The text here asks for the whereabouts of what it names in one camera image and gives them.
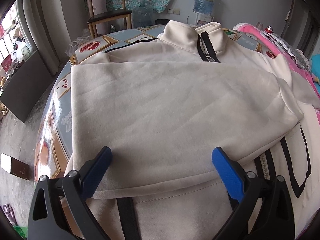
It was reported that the pink floral blanket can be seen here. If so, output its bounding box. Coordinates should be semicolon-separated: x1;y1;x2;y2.
233;22;319;98

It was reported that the small brown white box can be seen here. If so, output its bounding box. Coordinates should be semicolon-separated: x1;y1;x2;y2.
1;153;30;180

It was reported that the grey curtain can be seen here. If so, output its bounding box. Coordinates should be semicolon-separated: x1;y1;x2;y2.
15;0;71;75

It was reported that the grey lace pillow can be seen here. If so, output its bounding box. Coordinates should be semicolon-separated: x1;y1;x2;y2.
265;32;311;73

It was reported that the patterned bed sheet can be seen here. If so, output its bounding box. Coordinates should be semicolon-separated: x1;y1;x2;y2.
34;24;278;183

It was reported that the blue water jug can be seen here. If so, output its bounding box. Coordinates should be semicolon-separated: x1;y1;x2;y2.
193;0;215;16

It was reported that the cream jacket with black trim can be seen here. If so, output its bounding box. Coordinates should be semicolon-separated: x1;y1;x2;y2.
67;21;319;239

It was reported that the wooden chair with black seat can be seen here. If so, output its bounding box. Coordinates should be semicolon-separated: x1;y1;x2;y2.
87;0;132;38

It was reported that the black low cabinet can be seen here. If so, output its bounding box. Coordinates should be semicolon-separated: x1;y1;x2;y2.
1;51;53;122

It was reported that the white cylindrical box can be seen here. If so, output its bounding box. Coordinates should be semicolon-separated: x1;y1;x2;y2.
88;0;107;16

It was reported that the white water dispenser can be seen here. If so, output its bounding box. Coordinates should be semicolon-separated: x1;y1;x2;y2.
194;12;214;26

